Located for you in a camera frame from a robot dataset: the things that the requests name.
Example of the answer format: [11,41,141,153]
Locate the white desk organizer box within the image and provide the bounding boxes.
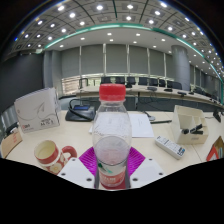
[170,104,210,145]

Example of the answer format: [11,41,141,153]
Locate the white printed paper sheets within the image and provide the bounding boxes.
[88,113,155,139]

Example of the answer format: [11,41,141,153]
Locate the black flat electronic device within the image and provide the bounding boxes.
[4,121,19,136]

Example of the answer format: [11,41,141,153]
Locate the recessed ceiling lights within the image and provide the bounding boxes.
[13,0,224,78]

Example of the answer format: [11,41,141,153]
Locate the red floral ceramic mug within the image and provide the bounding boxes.
[33,139,78,176]

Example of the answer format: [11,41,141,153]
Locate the clear red-capped water bottle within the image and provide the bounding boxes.
[91,83,133,191]

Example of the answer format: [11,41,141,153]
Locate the white remote control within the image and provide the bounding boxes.
[154,134,187,160]

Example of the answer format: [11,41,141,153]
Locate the long curved conference desk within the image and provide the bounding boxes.
[59,84,224,111]

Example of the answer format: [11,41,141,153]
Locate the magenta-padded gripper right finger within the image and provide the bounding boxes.
[125,146,167,190]

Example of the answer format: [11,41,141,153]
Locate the dark slim pen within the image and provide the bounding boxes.
[149,119,173,125]

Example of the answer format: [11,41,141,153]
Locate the black marker pen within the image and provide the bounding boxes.
[180,123,204,135]

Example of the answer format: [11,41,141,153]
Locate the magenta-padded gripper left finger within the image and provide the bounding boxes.
[57,146,100,190]

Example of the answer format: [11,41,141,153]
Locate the open brown cardboard box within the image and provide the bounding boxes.
[205,135,224,163]

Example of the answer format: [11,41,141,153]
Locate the white copy paper box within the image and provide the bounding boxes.
[13,87,62,134]

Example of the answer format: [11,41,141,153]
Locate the row of black office chairs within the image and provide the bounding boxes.
[78,75,214,99]

